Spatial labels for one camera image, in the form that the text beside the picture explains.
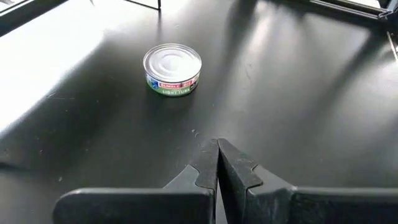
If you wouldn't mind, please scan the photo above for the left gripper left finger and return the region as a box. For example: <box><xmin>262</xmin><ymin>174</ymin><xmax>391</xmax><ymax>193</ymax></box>
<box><xmin>52</xmin><ymin>139</ymin><xmax>219</xmax><ymax>224</ymax></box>

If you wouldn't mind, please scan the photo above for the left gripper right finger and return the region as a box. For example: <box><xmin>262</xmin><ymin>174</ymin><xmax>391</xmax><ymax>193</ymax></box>
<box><xmin>218</xmin><ymin>138</ymin><xmax>398</xmax><ymax>224</ymax></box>

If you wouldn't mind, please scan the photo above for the green label silver-lid can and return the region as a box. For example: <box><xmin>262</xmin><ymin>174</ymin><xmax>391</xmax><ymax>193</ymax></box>
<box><xmin>142</xmin><ymin>43</ymin><xmax>203</xmax><ymax>97</ymax></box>

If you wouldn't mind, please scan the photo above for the black table mat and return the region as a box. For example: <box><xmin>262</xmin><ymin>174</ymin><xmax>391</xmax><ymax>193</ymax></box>
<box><xmin>0</xmin><ymin>0</ymin><xmax>398</xmax><ymax>224</ymax></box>

